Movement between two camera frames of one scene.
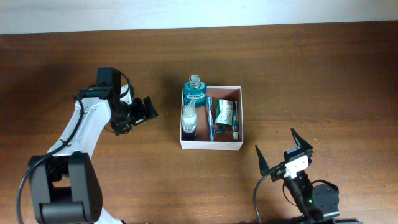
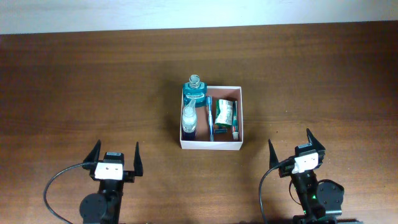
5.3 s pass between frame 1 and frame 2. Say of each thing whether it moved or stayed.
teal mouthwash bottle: stayed
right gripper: moved
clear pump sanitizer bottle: stayed
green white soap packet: stayed
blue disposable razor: stayed
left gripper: moved
